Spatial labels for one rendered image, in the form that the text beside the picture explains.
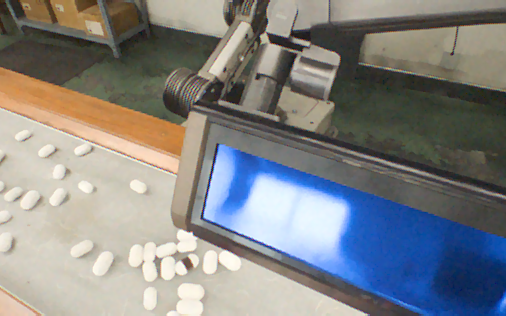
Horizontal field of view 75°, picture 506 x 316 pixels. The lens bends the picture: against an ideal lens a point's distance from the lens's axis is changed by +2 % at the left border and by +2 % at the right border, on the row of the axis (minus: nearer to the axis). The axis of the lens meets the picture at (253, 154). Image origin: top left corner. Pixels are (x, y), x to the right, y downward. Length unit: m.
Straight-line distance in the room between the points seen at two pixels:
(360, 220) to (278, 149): 0.05
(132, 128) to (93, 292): 0.35
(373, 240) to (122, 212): 0.52
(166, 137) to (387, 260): 0.60
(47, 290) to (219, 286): 0.25
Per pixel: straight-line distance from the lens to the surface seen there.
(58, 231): 0.66
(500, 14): 0.58
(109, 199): 0.66
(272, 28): 0.51
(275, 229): 0.17
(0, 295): 0.60
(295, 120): 1.23
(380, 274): 0.17
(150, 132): 0.74
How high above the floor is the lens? 1.21
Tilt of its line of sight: 43 degrees down
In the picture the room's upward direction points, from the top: straight up
